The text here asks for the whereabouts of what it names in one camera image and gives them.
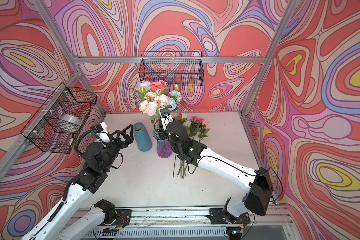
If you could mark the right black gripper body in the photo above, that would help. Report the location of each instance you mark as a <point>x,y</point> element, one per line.
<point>177,149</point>

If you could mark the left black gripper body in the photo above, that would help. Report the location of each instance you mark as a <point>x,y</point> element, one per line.
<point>114,148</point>

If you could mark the teal ceramic cylinder vase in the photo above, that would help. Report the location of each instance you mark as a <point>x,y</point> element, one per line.
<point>142,137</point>

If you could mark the purple blue glass vase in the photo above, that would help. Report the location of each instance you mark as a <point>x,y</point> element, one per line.
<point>163,148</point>

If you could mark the magenta rose stem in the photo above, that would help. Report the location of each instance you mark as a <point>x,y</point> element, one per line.
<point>198,128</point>

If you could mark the peach peony flower stem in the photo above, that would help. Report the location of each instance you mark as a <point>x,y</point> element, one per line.
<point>152,110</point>

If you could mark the teal peony flower stem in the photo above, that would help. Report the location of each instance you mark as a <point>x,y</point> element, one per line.
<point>175,97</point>

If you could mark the white blue rose stem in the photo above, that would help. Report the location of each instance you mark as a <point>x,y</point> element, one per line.
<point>142,89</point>

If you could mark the pink rosebud spray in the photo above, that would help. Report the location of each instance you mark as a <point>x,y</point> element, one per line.
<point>160,91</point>

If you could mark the small white pink rose spray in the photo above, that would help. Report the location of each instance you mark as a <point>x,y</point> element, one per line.
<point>183,119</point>

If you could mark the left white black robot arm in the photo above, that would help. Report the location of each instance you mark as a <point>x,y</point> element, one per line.
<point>99,149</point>

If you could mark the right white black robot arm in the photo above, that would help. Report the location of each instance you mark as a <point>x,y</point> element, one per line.
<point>256,185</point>

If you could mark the silver tape roll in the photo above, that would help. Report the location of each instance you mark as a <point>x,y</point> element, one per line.
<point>71,119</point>

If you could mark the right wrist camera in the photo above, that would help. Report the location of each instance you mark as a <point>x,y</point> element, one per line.
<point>165,117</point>

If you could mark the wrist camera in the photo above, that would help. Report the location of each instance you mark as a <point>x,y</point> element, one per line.
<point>101,133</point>
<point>165,117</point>

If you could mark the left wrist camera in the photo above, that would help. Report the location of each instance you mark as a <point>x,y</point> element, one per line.
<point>101,133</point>

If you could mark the black wire basket left wall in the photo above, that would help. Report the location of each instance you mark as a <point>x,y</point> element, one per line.
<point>50,134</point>

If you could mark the black wire basket wall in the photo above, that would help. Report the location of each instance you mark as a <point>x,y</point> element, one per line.
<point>50,134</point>
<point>182,68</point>

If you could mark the black wire basket back wall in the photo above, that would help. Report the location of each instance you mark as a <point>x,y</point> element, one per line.
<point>182,68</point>

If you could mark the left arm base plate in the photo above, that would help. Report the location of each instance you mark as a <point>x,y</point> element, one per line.
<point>119,218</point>

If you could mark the aluminium front rail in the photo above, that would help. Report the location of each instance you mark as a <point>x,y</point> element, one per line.
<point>195,216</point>

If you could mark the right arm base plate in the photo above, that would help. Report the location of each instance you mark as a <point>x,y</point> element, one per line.
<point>221,216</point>

